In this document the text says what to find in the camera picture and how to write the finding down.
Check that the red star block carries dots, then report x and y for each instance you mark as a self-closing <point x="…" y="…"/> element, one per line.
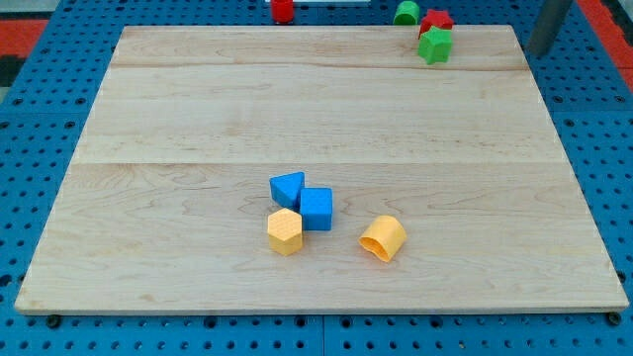
<point x="436" y="24"/>

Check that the wooden board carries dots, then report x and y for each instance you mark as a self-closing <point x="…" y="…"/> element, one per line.
<point x="164" y="206"/>

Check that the green star block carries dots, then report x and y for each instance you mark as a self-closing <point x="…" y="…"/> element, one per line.
<point x="435" y="45"/>

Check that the blue cube block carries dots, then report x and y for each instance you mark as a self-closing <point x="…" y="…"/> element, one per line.
<point x="316" y="208"/>

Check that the blue triangle block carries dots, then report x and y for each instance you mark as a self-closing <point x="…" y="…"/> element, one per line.
<point x="286" y="189"/>

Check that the yellow hexagon block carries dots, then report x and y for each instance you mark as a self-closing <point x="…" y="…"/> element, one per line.
<point x="285" y="231"/>

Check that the yellow half-cylinder block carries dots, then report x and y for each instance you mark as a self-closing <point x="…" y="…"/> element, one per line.
<point x="384" y="237"/>

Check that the red cylinder block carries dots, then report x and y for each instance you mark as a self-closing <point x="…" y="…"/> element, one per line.
<point x="282" y="11"/>

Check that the green half-cylinder block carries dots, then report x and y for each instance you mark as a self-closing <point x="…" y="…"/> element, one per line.
<point x="406" y="14"/>

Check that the grey robot stick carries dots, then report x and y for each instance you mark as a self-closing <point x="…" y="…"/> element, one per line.
<point x="547" y="26"/>

